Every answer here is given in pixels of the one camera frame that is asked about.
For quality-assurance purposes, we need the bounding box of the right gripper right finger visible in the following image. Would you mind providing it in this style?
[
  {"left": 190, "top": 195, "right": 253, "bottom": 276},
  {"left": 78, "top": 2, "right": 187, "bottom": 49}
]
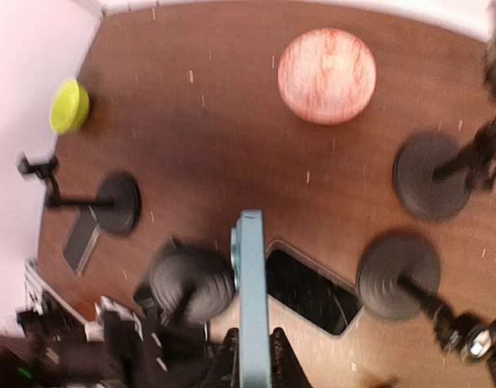
[{"left": 270, "top": 327, "right": 312, "bottom": 388}]

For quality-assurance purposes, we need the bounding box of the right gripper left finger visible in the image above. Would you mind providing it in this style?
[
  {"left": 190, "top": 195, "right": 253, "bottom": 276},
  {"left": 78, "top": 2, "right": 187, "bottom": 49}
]
[{"left": 200, "top": 327, "right": 240, "bottom": 388}]

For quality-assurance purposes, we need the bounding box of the dark smartphone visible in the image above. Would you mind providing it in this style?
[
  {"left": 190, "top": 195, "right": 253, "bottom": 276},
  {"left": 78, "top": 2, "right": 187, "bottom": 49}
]
[{"left": 266, "top": 239, "right": 363, "bottom": 337}]

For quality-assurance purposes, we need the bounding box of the black stand with teal phone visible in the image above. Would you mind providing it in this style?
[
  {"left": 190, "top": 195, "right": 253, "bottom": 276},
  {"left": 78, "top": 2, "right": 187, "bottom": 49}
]
[{"left": 133, "top": 238, "right": 236, "bottom": 325}]

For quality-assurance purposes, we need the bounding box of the teal smartphone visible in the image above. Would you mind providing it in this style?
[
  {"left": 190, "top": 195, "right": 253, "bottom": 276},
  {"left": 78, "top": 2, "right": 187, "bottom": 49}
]
[{"left": 230, "top": 209, "right": 271, "bottom": 387}]

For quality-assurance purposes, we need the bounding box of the black gooseneck stand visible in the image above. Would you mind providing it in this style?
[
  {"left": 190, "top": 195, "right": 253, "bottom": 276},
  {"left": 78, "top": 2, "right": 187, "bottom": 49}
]
[
  {"left": 356, "top": 233, "right": 496, "bottom": 364},
  {"left": 17, "top": 155, "right": 142, "bottom": 236}
]

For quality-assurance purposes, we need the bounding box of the silver smartphone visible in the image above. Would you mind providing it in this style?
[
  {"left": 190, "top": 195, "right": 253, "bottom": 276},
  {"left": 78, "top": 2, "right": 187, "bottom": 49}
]
[{"left": 63, "top": 206, "right": 101, "bottom": 275}]

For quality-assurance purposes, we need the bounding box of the black stand with pink phone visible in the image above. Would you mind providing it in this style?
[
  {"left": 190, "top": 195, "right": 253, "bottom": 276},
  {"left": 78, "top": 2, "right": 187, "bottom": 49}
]
[{"left": 393, "top": 119, "right": 496, "bottom": 221}]

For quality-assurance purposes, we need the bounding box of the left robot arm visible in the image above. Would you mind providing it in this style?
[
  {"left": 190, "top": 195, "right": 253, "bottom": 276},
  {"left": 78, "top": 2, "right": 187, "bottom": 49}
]
[{"left": 0, "top": 302, "right": 212, "bottom": 387}]

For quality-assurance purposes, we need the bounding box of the red patterned bowl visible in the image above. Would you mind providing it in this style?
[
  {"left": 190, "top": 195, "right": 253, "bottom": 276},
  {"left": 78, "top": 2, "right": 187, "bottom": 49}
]
[{"left": 277, "top": 28, "right": 377, "bottom": 125}]

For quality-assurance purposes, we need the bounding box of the green bowl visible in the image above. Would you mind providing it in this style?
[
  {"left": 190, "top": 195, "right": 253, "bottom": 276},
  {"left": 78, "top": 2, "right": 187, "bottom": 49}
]
[{"left": 49, "top": 78, "right": 90, "bottom": 135}]

